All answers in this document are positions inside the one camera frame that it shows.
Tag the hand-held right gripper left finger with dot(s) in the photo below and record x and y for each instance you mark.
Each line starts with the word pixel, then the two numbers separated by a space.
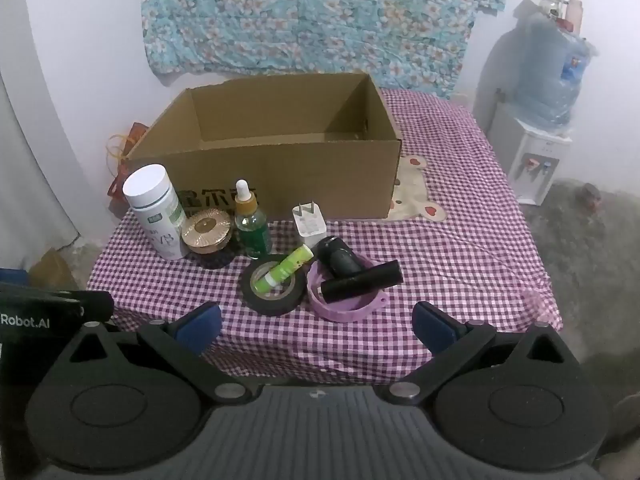
pixel 200 324

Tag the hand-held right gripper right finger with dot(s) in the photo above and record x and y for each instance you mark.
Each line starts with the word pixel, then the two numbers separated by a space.
pixel 432 327

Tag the black tape roll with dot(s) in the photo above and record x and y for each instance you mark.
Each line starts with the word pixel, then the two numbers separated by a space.
pixel 272 304

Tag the black cylinder flashlight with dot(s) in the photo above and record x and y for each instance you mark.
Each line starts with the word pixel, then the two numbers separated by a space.
pixel 362 282

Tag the green lip balm tube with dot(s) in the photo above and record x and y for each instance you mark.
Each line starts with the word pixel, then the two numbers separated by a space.
pixel 285 269

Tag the dark round jar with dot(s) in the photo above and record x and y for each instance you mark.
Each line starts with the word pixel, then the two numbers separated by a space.
pixel 342 259

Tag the cardboard box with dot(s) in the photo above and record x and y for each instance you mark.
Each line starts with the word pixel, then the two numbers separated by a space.
pixel 300 180

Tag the brown cardboard piece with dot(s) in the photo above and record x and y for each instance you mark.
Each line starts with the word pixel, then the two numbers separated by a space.
pixel 52 270

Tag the purple checkered tablecloth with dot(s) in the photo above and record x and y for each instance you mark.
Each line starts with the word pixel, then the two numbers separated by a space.
pixel 460 260

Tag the gold lid cosmetic jar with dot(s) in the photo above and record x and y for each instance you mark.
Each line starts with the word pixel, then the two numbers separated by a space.
pixel 206 230

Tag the green dropper bottle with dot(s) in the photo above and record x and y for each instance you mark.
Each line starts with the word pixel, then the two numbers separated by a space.
pixel 252 232

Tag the white cylindrical bottle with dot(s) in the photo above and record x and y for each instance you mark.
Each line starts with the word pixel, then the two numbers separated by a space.
pixel 152 210

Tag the white plug charger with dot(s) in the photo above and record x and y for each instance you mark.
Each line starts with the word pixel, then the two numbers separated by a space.
pixel 310 227

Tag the red bag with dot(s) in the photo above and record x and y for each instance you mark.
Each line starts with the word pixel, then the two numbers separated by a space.
pixel 122 185

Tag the white water dispenser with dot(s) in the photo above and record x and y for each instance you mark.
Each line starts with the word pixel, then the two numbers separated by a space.
pixel 525 160

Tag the blue water jug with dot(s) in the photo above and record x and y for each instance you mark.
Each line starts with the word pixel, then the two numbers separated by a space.
pixel 547 75

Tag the teal floral hanging cloth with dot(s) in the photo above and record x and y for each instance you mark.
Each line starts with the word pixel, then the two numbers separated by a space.
pixel 310 15

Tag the pink box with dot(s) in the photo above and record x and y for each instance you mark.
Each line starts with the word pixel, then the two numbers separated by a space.
pixel 575 12

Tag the clear glass jar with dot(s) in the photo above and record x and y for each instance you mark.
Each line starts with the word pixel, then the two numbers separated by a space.
pixel 552 2

